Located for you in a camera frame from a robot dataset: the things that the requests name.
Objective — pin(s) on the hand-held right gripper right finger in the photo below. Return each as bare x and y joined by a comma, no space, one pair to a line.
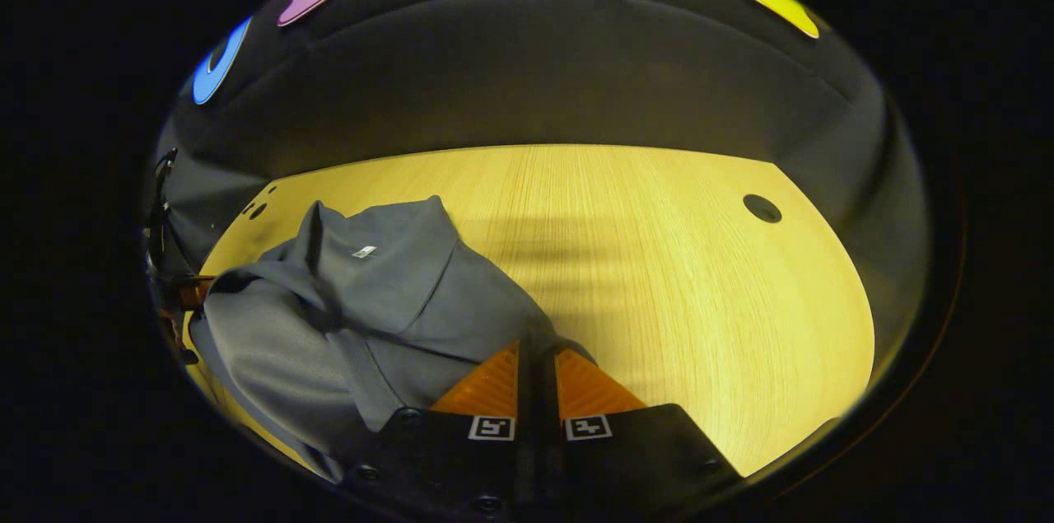
634,457

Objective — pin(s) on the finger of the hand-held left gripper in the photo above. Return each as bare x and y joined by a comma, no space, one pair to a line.
196,296

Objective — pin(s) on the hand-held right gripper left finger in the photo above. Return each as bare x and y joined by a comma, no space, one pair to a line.
461,465

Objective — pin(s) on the grey polo shirt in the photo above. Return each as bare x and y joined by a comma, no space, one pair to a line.
370,309

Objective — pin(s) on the black backdrop cloth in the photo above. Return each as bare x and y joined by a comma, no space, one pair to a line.
527,70

